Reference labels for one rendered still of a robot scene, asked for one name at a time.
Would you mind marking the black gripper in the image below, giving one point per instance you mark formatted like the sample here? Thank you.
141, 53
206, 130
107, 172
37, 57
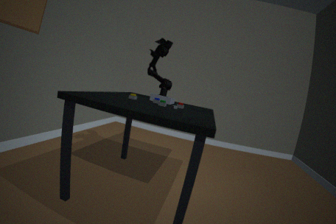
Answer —
159, 47

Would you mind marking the red button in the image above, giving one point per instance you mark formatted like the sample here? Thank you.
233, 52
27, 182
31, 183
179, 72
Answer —
180, 105

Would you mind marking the green button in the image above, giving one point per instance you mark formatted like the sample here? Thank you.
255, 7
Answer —
162, 103

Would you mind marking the yellow button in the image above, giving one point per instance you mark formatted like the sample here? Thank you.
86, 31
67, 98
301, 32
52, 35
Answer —
132, 96

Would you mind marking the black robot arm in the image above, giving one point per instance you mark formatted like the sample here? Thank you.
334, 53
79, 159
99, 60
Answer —
165, 83

